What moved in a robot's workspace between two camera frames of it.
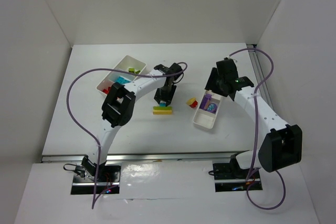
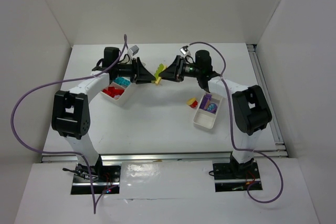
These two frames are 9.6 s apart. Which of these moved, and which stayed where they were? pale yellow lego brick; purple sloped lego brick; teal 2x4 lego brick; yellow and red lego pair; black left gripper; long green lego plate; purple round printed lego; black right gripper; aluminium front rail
Moved: black right gripper; pale yellow lego brick; long green lego plate; black left gripper
Stayed: purple round printed lego; yellow and red lego pair; aluminium front rail; purple sloped lego brick; teal 2x4 lego brick
